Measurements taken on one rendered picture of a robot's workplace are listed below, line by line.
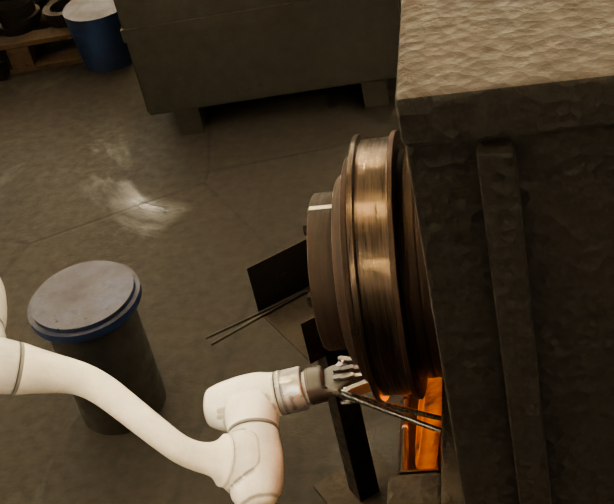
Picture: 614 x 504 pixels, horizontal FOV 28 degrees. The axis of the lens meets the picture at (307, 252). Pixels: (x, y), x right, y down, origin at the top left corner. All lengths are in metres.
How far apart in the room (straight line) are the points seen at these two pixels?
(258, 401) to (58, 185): 2.50
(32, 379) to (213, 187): 2.27
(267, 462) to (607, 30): 1.23
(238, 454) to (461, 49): 1.15
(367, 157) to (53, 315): 1.58
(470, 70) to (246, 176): 3.17
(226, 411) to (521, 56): 1.25
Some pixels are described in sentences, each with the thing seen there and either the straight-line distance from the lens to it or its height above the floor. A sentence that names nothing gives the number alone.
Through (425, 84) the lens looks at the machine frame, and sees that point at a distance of 1.42.
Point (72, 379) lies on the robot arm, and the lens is 2.41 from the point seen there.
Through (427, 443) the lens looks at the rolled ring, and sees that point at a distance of 2.33.
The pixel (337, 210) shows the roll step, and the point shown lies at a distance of 2.07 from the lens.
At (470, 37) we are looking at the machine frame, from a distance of 1.50.
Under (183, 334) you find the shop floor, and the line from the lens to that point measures 3.94.
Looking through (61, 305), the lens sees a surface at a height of 0.43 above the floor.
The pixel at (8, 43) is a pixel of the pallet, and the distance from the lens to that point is 5.70.
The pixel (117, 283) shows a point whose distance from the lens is 3.50.
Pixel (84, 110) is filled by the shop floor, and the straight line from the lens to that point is 5.29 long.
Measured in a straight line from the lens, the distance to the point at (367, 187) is 2.02.
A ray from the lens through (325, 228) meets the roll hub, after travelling 2.10.
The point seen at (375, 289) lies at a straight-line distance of 1.98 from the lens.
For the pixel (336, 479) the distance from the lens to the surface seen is 3.37.
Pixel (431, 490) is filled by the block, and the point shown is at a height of 0.80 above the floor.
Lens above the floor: 2.48
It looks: 37 degrees down
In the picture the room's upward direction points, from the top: 13 degrees counter-clockwise
